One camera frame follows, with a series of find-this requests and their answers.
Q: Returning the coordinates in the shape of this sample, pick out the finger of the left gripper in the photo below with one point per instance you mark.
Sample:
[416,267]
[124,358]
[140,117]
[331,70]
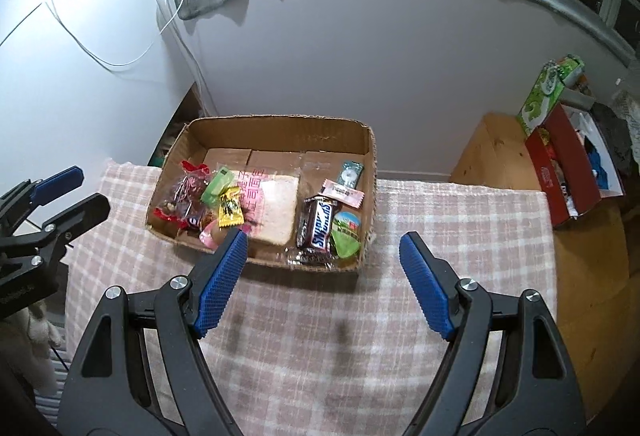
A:
[73,223]
[56,186]

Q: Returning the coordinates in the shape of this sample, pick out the pink egg snack pack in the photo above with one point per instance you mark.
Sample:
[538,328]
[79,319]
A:
[213,235]

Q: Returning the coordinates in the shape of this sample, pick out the large Snickers bar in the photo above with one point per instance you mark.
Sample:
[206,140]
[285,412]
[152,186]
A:
[314,224]

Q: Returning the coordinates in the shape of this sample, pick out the red open box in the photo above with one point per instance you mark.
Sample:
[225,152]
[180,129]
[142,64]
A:
[573,164]

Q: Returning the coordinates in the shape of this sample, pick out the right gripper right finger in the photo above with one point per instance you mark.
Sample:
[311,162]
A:
[535,390]

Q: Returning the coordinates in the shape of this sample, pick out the green blue egg snack pack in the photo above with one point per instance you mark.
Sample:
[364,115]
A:
[345,234]

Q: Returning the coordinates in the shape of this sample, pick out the red brown snack bag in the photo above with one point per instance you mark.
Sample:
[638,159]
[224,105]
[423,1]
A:
[181,205]

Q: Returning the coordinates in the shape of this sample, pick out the yellow candy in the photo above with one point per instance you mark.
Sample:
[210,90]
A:
[230,213]

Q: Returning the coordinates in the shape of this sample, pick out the black white cookie packet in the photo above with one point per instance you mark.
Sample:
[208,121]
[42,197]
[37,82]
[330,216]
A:
[309,257]

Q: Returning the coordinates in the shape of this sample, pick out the light green candy wrapper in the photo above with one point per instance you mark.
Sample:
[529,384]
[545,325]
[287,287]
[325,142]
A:
[223,179]

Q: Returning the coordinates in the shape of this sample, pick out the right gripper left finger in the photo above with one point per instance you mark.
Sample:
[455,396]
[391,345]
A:
[139,368]

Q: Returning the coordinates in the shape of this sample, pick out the clear green candy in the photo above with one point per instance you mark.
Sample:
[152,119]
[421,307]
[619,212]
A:
[350,174]

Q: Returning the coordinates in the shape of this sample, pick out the wooden side table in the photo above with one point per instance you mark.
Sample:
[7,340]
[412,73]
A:
[598,296]

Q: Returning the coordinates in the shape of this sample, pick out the green tissue box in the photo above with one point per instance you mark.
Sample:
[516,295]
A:
[552,80]

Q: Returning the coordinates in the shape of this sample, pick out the brown cardboard box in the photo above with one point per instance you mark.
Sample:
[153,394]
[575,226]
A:
[301,188]

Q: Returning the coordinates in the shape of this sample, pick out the packaged sliced bread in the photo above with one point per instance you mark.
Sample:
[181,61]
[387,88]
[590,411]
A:
[269,201]

